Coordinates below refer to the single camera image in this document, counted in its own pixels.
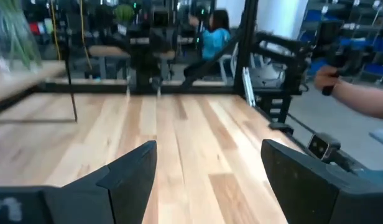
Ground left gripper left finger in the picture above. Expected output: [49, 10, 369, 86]
[0, 139, 158, 224]

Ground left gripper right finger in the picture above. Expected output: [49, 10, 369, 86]
[261, 139, 383, 224]

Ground clear glass vase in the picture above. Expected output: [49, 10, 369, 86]
[0, 0, 44, 73]

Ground black table clamp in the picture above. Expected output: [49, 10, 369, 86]
[268, 121, 295, 135]

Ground black control box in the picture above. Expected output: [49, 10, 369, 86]
[259, 93, 293, 124]

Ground person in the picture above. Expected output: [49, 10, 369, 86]
[313, 65, 383, 187]
[182, 9, 232, 78]

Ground wooden background table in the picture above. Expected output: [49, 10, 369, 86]
[87, 45, 132, 80]

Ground blue storage bins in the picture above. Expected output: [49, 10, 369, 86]
[303, 9, 383, 82]

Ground black table camera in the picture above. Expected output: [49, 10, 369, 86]
[307, 133, 342, 163]

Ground black control handle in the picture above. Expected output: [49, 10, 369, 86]
[321, 73, 340, 96]

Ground silver bracket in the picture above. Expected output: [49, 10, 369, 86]
[242, 67, 257, 108]

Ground black table frame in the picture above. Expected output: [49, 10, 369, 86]
[0, 0, 366, 175]

